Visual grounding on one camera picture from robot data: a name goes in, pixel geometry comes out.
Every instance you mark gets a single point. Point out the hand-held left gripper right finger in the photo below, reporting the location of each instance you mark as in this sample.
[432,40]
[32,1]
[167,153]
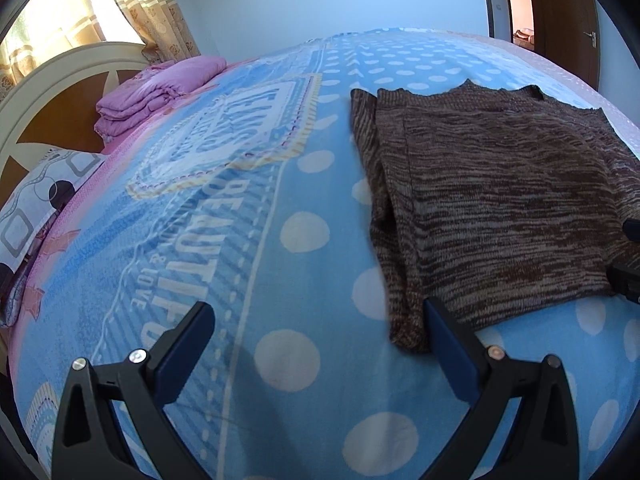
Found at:
[452,355]

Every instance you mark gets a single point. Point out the brown knitted sun-pattern sweater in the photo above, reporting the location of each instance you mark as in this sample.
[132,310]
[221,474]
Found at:
[500,185]

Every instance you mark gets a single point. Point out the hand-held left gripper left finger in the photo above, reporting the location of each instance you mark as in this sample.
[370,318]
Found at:
[182,355]

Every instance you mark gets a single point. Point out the folded pink quilt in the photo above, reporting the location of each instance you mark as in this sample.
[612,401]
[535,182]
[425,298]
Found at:
[155,92]

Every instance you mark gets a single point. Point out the blue pink polka-dot bed sheet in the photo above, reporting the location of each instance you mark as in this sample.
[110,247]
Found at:
[250,210]

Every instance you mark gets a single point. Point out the grey white patterned pillow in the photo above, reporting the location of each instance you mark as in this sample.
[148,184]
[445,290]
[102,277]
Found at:
[35,205]

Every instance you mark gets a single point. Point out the narrow yellow patterned curtain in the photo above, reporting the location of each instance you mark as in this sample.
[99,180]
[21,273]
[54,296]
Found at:
[150,15]

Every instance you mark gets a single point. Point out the cream and wood headboard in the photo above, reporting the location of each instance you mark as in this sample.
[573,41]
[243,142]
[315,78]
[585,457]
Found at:
[55,80]

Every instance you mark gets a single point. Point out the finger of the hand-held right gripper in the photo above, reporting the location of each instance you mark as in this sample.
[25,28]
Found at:
[627,282]
[632,229]

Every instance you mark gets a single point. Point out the brown wooden door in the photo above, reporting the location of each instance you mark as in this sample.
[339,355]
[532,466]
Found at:
[560,35]

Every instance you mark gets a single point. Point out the wide yellow patterned curtain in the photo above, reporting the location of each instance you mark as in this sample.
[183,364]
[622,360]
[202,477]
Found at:
[45,15]

